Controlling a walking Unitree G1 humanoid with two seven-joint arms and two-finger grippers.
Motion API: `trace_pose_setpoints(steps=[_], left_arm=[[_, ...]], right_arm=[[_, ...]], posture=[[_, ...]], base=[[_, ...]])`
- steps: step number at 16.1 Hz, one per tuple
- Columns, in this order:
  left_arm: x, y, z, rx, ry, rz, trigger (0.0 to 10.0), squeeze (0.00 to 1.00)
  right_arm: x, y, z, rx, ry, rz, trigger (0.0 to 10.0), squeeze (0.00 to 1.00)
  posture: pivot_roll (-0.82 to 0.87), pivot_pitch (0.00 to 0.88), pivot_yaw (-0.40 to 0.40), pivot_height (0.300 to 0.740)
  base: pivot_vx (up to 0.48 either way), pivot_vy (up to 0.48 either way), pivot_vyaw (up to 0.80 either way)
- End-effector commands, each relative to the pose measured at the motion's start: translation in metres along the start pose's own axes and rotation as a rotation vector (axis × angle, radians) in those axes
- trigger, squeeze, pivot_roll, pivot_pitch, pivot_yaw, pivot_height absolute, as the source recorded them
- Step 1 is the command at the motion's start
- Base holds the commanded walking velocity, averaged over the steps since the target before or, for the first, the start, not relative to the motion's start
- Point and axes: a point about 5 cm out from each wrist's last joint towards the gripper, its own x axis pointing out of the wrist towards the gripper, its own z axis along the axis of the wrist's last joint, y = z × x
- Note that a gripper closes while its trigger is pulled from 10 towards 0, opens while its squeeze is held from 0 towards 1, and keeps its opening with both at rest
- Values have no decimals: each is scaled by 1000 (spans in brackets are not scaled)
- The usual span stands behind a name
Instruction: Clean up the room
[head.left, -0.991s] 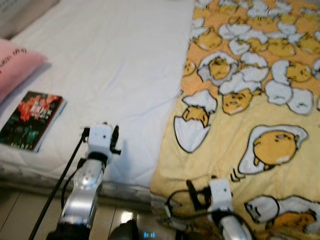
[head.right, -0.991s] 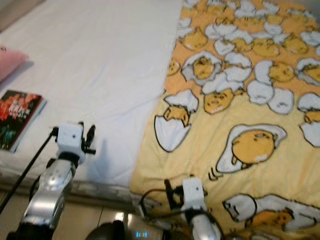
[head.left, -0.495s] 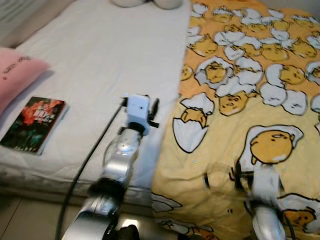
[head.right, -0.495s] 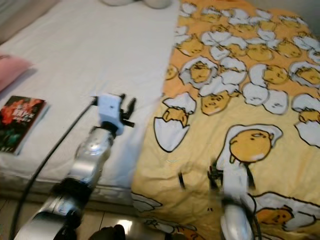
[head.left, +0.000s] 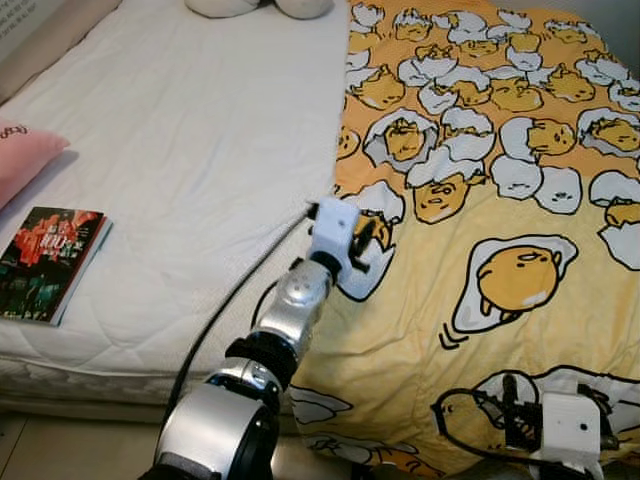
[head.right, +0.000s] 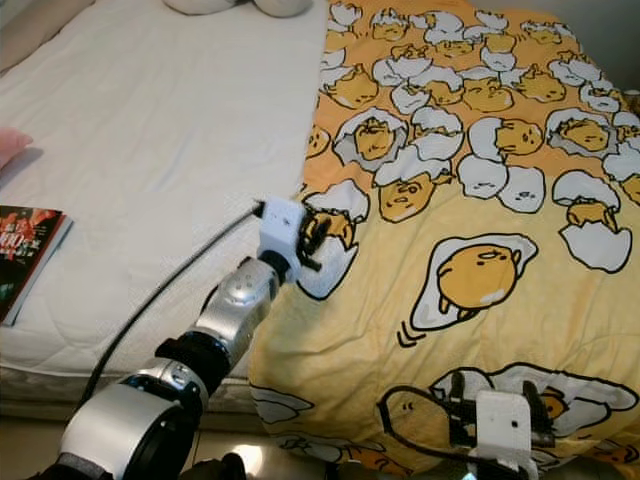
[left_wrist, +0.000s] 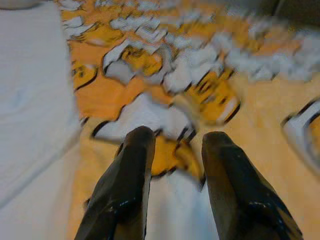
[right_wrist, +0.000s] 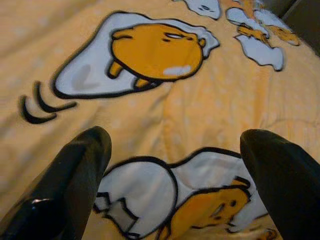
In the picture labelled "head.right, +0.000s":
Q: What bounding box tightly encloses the yellow egg print blanket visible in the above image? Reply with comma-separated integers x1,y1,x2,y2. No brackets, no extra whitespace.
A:
248,0,640,477

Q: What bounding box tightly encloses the dark cover paperback book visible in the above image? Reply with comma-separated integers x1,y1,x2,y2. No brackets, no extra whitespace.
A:
0,204,75,328

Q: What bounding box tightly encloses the pink pillow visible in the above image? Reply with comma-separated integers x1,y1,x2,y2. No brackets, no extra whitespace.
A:
0,126,34,170

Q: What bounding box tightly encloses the white quilted mattress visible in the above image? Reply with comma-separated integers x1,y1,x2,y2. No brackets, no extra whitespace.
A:
0,0,333,406

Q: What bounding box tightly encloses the beige plush toy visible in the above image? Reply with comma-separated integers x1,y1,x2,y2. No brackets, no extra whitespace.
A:
163,0,314,19

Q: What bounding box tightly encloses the beige padded headboard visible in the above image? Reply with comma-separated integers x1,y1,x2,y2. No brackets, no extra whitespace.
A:
0,0,98,73

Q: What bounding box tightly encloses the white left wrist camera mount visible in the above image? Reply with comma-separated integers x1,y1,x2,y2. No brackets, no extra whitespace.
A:
256,195,310,263

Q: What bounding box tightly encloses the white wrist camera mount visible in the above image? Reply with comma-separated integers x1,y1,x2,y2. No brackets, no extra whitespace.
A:
256,195,310,263
474,389,537,463

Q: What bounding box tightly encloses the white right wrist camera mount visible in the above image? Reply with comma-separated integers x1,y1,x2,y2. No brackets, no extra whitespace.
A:
474,389,537,463

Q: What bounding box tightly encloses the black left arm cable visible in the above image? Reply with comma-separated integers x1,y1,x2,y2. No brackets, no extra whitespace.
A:
78,203,263,406

